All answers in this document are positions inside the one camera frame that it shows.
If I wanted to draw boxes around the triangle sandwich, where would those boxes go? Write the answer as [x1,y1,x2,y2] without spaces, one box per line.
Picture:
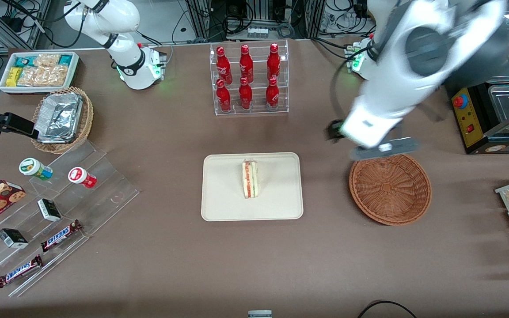
[241,159,260,200]

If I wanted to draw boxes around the brown wicker basket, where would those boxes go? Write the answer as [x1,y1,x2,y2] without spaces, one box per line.
[349,154,432,226]

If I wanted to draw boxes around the light wicker basket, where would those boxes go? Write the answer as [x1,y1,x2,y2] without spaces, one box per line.
[30,87,94,155]

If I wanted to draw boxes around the cream plastic tray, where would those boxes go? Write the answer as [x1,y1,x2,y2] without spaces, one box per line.
[201,152,304,221]

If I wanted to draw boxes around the yellow snack packet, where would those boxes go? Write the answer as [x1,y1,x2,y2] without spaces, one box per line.
[6,67,24,87]

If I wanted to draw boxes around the aluminium foil containers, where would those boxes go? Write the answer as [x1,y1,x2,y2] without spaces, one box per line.
[33,92,83,144]

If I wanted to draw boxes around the green lid snack cup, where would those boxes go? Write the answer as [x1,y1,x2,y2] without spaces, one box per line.
[19,158,53,181]

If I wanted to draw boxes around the large clear snack bag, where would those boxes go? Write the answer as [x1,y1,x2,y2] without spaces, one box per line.
[17,65,69,87]

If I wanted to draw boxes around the small clear snack bag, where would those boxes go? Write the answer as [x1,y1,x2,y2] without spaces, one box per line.
[34,54,61,68]

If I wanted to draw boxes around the red cola bottle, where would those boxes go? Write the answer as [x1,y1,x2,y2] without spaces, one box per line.
[216,79,232,113]
[215,46,233,85]
[265,76,280,109]
[266,43,281,80]
[239,44,255,84]
[238,76,254,110]

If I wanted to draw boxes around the white plastic snack bin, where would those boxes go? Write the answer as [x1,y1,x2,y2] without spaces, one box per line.
[0,51,80,95]

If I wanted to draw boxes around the red lid snack cup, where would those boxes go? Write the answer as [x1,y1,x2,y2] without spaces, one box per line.
[68,167,98,189]

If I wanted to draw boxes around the clear acrylic bottle rack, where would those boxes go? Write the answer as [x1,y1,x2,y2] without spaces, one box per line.
[209,39,290,117]

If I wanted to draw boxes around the small black box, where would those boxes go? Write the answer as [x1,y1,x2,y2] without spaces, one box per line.
[37,199,62,223]
[0,228,29,249]

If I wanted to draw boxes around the black food warmer yellow panel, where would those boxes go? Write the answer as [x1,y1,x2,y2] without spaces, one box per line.
[445,0,509,155]

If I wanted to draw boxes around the clear acrylic stepped stand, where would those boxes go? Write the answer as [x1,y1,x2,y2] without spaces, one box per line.
[0,139,141,298]

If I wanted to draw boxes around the Snickers chocolate bar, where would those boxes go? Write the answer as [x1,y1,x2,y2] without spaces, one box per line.
[0,255,44,289]
[40,220,83,253]

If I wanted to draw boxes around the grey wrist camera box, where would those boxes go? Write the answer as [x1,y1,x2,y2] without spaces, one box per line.
[350,137,421,161]

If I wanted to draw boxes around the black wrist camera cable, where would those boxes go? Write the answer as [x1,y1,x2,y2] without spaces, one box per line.
[330,65,353,122]

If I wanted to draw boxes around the aluminium frame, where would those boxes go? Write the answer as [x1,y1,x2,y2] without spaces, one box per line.
[0,0,53,53]

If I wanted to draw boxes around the black floor cable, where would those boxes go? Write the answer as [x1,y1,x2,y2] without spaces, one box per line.
[357,300,419,318]

